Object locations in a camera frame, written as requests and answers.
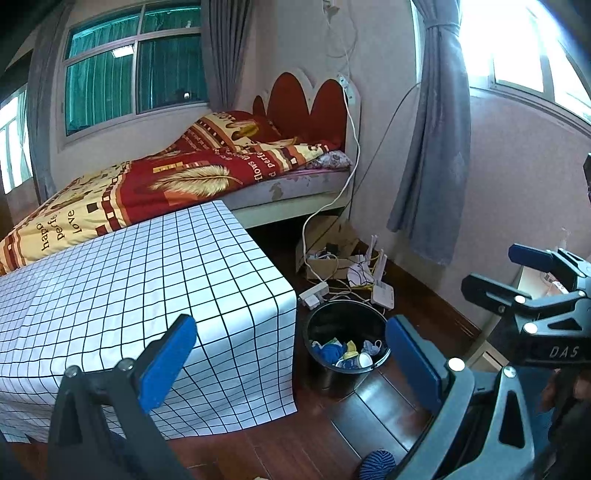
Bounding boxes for thin black cable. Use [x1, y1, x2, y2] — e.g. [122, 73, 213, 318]
[355, 83, 421, 217]

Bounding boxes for grey curtain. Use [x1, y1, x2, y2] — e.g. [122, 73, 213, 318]
[201, 0, 252, 112]
[387, 0, 472, 267]
[28, 28, 70, 204]

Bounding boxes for cardboard box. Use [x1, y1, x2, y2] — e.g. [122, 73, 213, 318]
[295, 217, 365, 282]

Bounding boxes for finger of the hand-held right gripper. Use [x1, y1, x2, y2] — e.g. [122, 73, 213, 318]
[508, 244, 591, 297]
[461, 273, 537, 318]

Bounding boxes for white bedside cabinet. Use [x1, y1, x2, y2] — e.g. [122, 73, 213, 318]
[466, 265, 559, 370]

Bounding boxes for bright window with white frame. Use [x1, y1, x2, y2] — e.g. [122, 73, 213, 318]
[462, 0, 591, 121]

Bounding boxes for small bright window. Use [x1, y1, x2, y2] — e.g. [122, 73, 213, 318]
[0, 90, 31, 195]

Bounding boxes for blue cloth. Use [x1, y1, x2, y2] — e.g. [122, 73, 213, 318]
[311, 340, 345, 365]

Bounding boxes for grey mattress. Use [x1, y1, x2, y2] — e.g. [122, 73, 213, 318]
[222, 166, 352, 206]

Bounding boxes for red yellow printed blanket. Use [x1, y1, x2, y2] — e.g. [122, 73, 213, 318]
[0, 110, 342, 277]

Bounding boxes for person's right hand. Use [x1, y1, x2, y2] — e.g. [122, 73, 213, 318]
[538, 369, 591, 444]

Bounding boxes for white floor power strip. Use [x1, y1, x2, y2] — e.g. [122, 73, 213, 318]
[299, 282, 331, 309]

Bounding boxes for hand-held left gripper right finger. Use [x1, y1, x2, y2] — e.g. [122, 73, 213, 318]
[385, 316, 539, 480]

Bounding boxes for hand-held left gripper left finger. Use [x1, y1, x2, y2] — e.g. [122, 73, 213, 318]
[48, 315, 198, 480]

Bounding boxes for white bed with red headboard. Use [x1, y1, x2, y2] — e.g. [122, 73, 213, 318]
[231, 68, 362, 229]

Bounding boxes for white power cable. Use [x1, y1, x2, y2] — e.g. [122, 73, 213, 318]
[302, 69, 362, 284]

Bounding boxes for floral pillow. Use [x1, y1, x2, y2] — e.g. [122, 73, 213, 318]
[307, 150, 354, 169]

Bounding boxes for white router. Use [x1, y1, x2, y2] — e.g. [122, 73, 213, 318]
[346, 235, 396, 310]

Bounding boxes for blue striped slipper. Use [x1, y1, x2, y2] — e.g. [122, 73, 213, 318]
[358, 450, 398, 480]

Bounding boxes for white black checked tablecloth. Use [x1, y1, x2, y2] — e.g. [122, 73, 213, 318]
[0, 199, 297, 444]

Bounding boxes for large green glass window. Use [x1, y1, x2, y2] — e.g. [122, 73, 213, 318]
[62, 0, 208, 137]

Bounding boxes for black trash bin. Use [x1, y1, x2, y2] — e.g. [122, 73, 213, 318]
[305, 300, 392, 389]

